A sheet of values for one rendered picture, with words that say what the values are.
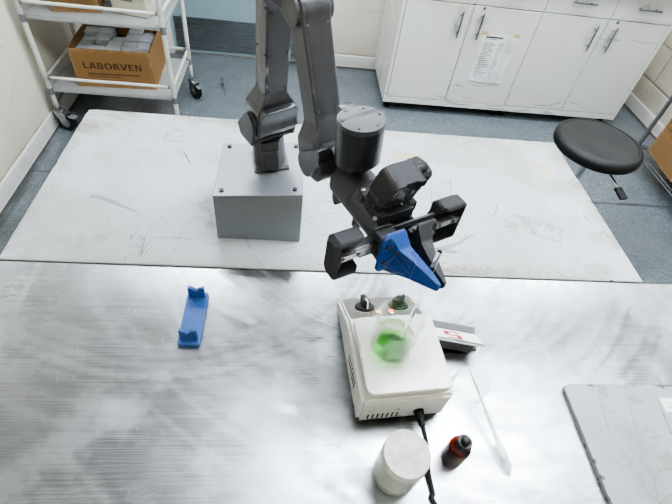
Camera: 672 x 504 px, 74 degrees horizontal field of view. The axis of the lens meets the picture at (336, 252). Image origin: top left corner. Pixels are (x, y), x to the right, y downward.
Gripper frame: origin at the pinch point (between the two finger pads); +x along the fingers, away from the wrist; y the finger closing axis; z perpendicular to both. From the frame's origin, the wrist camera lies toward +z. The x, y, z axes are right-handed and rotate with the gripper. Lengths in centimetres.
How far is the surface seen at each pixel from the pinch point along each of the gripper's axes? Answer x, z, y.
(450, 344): 1.7, -24.0, 12.4
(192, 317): -21.1, -25.1, -22.5
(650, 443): 27.9, -24.8, 29.8
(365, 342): -1.7, -17.2, -3.3
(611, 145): -49, -51, 147
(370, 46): -243, -99, 169
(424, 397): 8.1, -19.4, 0.6
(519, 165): -31, -26, 63
